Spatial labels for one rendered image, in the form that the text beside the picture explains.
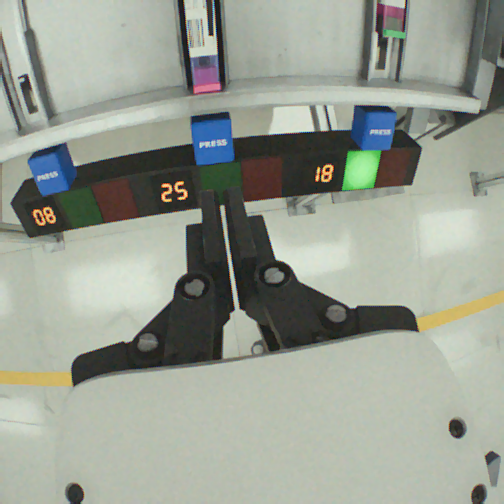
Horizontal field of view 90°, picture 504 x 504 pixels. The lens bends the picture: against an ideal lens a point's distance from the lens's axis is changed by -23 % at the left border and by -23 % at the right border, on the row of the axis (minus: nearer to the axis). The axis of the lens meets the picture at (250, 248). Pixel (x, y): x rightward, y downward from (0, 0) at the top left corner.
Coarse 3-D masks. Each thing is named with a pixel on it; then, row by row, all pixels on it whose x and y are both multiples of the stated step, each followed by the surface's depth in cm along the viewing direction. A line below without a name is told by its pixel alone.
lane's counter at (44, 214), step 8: (40, 200) 21; (48, 200) 21; (32, 208) 21; (40, 208) 21; (48, 208) 22; (56, 208) 22; (32, 216) 22; (40, 216) 22; (48, 216) 22; (56, 216) 22; (40, 224) 22; (48, 224) 23; (56, 224) 23; (64, 224) 23; (40, 232) 23
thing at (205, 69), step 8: (200, 56) 14; (208, 56) 14; (216, 56) 15; (192, 64) 15; (200, 64) 15; (208, 64) 15; (216, 64) 15; (192, 72) 15; (200, 72) 15; (208, 72) 15; (216, 72) 15; (200, 80) 15; (208, 80) 15; (216, 80) 15
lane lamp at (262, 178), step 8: (248, 160) 22; (256, 160) 22; (264, 160) 22; (272, 160) 22; (280, 160) 23; (248, 168) 23; (256, 168) 23; (264, 168) 23; (272, 168) 23; (280, 168) 23; (248, 176) 23; (256, 176) 23; (264, 176) 23; (272, 176) 23; (280, 176) 24; (248, 184) 24; (256, 184) 24; (264, 184) 24; (272, 184) 24; (280, 184) 24; (248, 192) 24; (256, 192) 24; (264, 192) 24; (272, 192) 24; (280, 192) 25; (248, 200) 25
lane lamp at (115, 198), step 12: (120, 180) 21; (96, 192) 22; (108, 192) 22; (120, 192) 22; (132, 192) 22; (108, 204) 23; (120, 204) 23; (132, 204) 23; (108, 216) 23; (120, 216) 24; (132, 216) 24
